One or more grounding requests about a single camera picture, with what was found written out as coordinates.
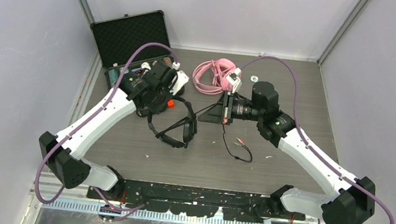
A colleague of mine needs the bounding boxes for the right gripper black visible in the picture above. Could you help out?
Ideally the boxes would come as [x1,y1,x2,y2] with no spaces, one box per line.
[198,87,265,129]

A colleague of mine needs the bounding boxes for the black headphones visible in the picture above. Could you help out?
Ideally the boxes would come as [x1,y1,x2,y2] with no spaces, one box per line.
[147,95,197,148]

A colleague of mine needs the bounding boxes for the black headphone cable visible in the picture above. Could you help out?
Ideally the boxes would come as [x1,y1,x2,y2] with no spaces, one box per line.
[155,96,260,165]

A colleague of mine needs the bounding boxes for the pink headphone cable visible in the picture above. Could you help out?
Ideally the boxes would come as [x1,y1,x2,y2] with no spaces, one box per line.
[208,58,229,91]

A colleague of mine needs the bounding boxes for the pink headphones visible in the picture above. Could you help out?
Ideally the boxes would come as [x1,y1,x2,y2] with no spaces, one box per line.
[192,58,237,95]

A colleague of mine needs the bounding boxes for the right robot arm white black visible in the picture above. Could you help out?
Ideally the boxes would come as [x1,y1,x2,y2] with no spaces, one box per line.
[198,81,376,224]

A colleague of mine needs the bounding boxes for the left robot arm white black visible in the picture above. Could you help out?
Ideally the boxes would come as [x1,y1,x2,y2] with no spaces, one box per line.
[39,61,190,200]

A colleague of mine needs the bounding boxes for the small orange cube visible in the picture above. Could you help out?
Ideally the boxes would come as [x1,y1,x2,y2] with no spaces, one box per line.
[167,100,175,108]

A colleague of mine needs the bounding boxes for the small white disc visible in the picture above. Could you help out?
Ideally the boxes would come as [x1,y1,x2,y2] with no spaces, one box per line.
[250,76,259,83]

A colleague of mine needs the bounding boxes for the black poker chip case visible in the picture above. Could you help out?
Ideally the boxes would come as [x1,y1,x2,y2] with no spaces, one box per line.
[90,10,175,90]

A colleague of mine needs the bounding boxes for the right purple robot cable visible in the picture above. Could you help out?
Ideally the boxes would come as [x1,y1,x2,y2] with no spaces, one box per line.
[223,53,396,224]

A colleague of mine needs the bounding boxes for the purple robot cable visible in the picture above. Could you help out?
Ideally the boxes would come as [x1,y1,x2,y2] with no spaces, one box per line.
[223,53,396,224]
[31,30,184,218]

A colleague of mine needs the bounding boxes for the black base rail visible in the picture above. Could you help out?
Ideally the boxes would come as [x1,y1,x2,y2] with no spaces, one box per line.
[102,179,305,223]

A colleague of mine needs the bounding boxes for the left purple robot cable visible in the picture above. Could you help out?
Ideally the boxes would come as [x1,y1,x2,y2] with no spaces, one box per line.
[31,30,184,218]

